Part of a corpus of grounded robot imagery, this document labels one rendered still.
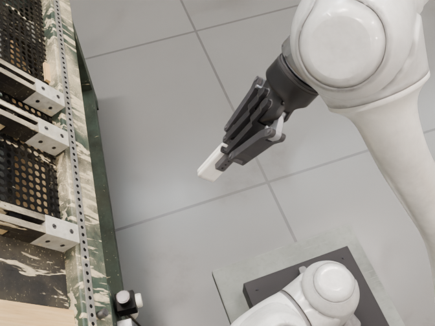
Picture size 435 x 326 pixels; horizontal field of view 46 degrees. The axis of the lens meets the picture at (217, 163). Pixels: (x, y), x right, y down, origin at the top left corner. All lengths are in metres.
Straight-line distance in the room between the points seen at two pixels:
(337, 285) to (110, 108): 2.02
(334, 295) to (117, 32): 2.53
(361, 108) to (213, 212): 2.16
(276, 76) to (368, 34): 0.27
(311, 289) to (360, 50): 0.96
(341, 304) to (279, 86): 0.78
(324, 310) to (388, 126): 0.87
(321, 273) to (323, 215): 1.34
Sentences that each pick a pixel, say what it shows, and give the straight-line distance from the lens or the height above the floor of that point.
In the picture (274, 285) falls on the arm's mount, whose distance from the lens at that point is 1.60.
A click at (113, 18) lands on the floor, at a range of 3.56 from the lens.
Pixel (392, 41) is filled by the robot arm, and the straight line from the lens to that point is 0.44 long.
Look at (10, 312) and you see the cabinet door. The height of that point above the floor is 1.07.
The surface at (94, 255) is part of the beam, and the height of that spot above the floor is 0.85.
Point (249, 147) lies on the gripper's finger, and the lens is 0.71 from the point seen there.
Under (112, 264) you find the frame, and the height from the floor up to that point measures 0.18.
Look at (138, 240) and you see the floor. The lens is 2.58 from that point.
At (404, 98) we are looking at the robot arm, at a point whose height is 1.97.
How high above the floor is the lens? 2.33
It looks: 58 degrees down
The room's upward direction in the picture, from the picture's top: straight up
